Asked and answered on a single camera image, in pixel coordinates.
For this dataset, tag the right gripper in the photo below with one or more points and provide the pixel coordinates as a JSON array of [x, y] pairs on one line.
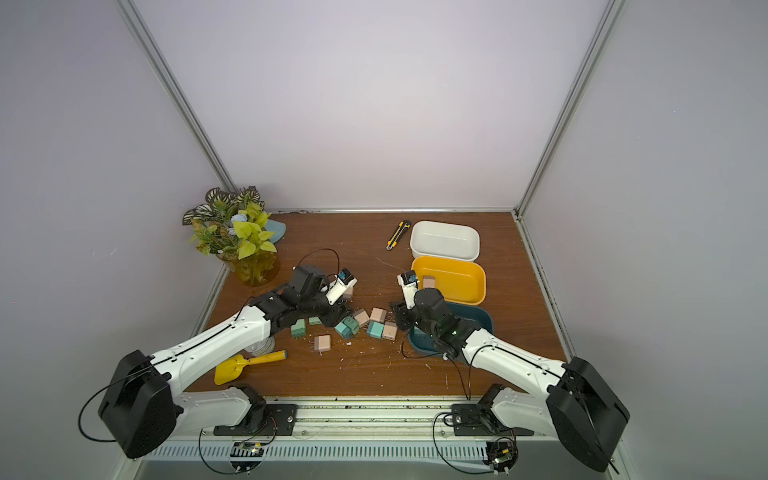
[[402, 313]]

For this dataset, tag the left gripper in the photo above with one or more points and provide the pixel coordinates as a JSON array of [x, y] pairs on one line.
[[338, 314]]

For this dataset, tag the lone pink plug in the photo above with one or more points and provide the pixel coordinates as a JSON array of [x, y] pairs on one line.
[[429, 282]]

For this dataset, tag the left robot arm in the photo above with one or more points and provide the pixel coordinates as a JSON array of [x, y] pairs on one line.
[[147, 401]]

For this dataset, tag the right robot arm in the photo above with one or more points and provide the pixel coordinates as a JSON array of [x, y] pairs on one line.
[[568, 400]]

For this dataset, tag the dark teal storage box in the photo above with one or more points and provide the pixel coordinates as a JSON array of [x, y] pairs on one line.
[[423, 343]]

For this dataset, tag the yellow storage box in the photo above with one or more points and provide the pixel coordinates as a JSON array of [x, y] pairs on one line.
[[459, 281]]

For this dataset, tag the white storage box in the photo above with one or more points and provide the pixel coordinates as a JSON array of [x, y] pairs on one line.
[[445, 240]]

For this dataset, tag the green plug far left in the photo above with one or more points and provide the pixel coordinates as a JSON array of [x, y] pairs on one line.
[[299, 329]]

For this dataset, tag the pink plug centre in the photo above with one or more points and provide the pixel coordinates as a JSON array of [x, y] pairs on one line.
[[378, 315]]

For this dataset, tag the pink plug bottom left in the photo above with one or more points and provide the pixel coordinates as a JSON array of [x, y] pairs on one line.
[[322, 343]]

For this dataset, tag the teal plug centre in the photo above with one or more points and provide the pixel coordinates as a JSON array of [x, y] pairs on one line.
[[375, 329]]

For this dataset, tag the metal can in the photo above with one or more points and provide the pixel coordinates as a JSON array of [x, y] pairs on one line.
[[263, 347]]

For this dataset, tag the light blue oval object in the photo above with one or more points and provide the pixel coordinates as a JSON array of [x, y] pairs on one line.
[[277, 228]]

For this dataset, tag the artificial plant in amber vase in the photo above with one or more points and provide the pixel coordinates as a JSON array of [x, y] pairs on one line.
[[232, 226]]

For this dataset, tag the yellow toy shovel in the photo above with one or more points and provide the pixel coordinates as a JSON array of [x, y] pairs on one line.
[[232, 368]]

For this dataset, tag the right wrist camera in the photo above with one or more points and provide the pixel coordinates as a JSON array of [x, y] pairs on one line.
[[409, 284]]

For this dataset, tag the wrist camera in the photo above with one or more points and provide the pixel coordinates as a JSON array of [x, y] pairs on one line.
[[342, 288], [409, 284]]

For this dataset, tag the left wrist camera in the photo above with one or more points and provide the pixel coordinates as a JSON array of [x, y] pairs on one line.
[[342, 288]]

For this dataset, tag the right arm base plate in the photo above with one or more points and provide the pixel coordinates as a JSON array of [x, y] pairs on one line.
[[472, 420]]

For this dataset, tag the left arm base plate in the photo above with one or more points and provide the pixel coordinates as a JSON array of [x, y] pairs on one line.
[[269, 419]]

